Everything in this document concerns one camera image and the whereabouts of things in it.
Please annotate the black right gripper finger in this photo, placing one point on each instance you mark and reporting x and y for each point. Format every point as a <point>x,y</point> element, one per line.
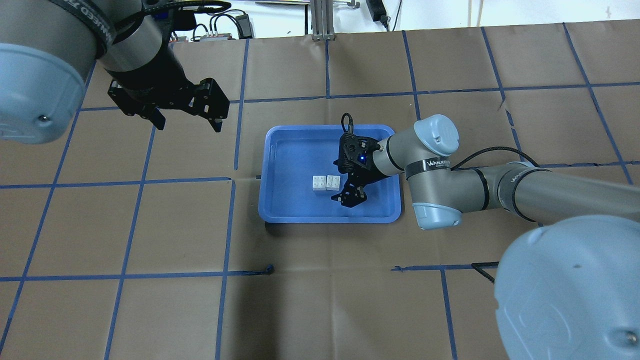
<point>352,194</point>
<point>343,163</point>

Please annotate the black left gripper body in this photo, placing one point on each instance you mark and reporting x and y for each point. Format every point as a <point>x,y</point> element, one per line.
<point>152,75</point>

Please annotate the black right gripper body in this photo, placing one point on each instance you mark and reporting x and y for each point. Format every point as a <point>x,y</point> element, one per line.
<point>364,173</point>

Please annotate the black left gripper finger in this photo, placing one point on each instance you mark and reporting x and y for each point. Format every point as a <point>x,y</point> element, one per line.
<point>157,119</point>
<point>211,103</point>

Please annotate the white block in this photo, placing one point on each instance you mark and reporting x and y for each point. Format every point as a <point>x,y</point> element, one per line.
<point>333,183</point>
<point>319,183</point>

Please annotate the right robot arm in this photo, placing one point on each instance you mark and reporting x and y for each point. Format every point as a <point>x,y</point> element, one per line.
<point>566,290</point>

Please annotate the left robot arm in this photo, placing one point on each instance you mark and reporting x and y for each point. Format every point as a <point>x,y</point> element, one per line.
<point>48,47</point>

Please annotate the blue plastic tray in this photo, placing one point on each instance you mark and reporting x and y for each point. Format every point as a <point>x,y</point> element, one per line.
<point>292,156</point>

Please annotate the black power adapter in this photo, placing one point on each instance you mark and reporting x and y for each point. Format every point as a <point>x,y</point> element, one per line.
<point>378,12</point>

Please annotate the aluminium profile post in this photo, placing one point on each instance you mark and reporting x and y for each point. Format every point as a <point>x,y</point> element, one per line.
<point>322,20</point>

